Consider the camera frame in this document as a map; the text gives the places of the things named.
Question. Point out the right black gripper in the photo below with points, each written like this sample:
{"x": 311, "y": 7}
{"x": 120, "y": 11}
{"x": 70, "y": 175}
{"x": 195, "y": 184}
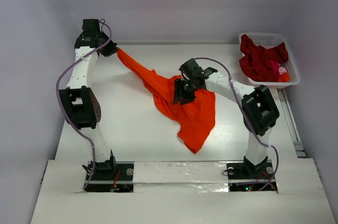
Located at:
{"x": 181, "y": 91}

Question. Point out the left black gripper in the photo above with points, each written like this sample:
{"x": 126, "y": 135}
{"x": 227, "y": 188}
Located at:
{"x": 111, "y": 50}

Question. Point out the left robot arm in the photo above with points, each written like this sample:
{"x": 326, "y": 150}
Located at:
{"x": 77, "y": 101}

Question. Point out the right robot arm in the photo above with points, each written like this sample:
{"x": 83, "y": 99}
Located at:
{"x": 256, "y": 104}

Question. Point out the dark red t shirt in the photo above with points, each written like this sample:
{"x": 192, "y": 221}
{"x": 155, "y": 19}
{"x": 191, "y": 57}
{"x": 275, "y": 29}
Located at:
{"x": 255, "y": 62}

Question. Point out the white plastic basket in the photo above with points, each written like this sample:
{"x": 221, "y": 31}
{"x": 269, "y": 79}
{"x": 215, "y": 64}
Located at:
{"x": 270, "y": 40}

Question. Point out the pink cloth in basket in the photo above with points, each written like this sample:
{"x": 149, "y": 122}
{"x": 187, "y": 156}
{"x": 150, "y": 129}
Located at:
{"x": 277, "y": 68}

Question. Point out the small orange cloth in basket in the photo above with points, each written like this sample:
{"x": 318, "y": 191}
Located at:
{"x": 283, "y": 78}

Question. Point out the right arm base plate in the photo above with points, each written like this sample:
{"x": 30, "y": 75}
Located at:
{"x": 239, "y": 180}

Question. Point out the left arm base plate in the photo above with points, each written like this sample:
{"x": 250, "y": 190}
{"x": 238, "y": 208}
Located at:
{"x": 120, "y": 182}

